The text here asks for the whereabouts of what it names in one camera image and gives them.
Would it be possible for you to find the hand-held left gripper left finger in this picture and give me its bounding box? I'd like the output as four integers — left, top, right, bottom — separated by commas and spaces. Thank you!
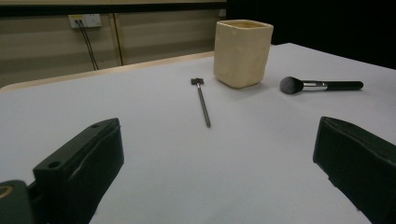
32, 117, 125, 224

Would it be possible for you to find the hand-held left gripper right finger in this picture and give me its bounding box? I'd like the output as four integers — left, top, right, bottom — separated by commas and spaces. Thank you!
312, 116, 396, 224

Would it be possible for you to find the large black makeup brush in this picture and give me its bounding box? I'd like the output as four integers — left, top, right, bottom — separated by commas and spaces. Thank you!
278, 76, 364, 95

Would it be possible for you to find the thin black eyebrow brush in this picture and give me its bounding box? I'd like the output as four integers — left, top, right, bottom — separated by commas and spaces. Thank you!
190, 77, 212, 129

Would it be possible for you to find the beige square cup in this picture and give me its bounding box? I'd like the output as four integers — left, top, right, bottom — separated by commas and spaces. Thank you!
213, 19, 275, 90

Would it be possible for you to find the wooden table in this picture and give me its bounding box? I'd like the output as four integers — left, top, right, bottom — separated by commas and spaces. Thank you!
0, 50, 216, 92

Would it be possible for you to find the white table cover sheet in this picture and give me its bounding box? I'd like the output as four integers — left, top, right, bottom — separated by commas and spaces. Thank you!
0, 42, 396, 224

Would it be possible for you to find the black power cable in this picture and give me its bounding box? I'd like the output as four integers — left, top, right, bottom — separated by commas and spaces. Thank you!
79, 20, 100, 71
75, 20, 97, 71

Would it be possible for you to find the white wall socket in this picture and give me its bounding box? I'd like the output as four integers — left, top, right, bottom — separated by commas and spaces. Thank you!
67, 13, 103, 30

